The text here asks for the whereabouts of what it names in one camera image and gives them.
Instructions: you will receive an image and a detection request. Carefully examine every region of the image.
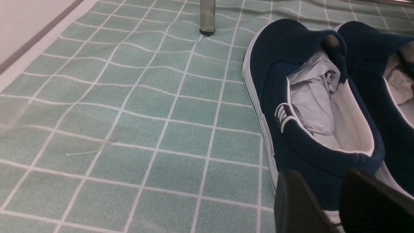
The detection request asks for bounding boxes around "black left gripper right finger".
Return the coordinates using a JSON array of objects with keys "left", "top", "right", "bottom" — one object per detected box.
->
[{"left": 339, "top": 170, "right": 414, "bottom": 233}]

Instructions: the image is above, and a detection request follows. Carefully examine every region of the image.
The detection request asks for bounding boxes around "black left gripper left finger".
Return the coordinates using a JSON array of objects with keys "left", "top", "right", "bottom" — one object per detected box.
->
[{"left": 274, "top": 170, "right": 339, "bottom": 233}]

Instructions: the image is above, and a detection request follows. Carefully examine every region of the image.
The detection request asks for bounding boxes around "left navy slip-on shoe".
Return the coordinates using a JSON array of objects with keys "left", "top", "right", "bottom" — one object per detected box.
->
[{"left": 243, "top": 19, "right": 385, "bottom": 226}]

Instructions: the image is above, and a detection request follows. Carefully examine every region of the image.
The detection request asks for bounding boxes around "navy slip-on shoe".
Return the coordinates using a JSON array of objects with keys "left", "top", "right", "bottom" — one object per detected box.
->
[
  {"left": 243, "top": 19, "right": 385, "bottom": 226},
  {"left": 336, "top": 21, "right": 414, "bottom": 198}
]

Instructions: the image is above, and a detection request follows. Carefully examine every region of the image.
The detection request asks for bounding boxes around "right navy slip-on shoe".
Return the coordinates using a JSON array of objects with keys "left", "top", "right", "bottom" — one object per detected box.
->
[{"left": 336, "top": 21, "right": 414, "bottom": 198}]

